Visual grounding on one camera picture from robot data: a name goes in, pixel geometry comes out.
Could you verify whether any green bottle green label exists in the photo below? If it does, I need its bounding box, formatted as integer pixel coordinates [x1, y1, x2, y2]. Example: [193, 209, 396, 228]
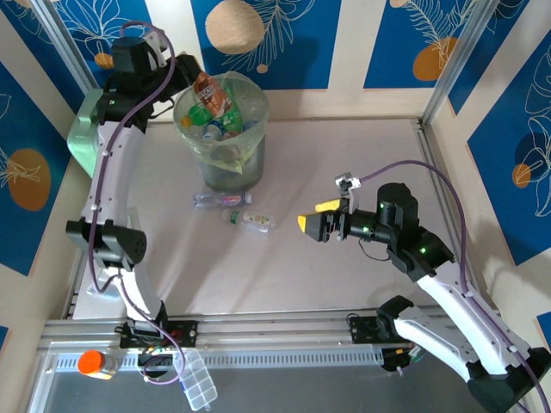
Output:
[221, 85, 247, 133]

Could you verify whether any green plastic bin liner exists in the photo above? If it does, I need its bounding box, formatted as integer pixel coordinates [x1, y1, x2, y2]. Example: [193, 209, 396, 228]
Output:
[172, 71, 270, 173]

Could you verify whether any small green cap bottle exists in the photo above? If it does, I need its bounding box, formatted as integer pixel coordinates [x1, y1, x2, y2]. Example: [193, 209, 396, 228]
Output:
[221, 209, 277, 237]

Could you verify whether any clear bottle purple label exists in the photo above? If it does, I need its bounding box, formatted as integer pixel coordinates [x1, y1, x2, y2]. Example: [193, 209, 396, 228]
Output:
[192, 192, 254, 211]

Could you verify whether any mint green carry case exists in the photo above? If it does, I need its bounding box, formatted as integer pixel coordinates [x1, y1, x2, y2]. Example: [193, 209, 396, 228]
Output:
[66, 88, 108, 180]

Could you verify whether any clear plastic organizer box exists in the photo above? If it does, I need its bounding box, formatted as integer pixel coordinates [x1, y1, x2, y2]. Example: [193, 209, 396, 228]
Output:
[171, 348, 219, 413]

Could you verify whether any orange cap jar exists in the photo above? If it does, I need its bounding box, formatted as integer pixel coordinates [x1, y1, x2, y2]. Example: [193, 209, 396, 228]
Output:
[77, 348, 121, 382]

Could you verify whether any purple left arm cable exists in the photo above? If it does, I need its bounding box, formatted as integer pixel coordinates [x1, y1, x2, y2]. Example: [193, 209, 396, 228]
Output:
[88, 21, 187, 386]

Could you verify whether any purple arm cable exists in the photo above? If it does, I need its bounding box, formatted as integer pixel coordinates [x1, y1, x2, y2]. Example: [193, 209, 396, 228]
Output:
[88, 21, 187, 386]
[360, 159, 547, 413]

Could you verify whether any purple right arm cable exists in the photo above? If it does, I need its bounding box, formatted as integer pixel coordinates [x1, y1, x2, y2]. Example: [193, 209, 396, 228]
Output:
[360, 159, 547, 413]

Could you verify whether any aluminium frame post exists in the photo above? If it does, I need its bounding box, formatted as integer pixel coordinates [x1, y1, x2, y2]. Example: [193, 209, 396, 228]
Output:
[421, 0, 508, 126]
[30, 0, 101, 94]

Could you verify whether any aluminium table side rail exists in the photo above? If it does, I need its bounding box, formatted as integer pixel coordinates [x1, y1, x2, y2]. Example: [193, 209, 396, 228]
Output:
[411, 118, 533, 413]

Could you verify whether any wire mesh waste bin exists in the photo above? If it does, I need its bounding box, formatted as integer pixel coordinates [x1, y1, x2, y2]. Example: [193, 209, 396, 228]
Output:
[172, 71, 270, 194]

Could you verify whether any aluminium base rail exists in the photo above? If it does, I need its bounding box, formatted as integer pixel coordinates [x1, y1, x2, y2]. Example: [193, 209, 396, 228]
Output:
[40, 309, 457, 350]

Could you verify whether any grey slotted cable duct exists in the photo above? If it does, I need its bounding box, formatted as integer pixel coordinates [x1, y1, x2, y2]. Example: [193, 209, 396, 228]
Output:
[55, 348, 385, 372]

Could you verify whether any small wired circuit board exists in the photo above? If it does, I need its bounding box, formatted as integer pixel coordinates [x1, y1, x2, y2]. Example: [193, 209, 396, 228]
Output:
[136, 343, 176, 372]
[381, 342, 434, 376]

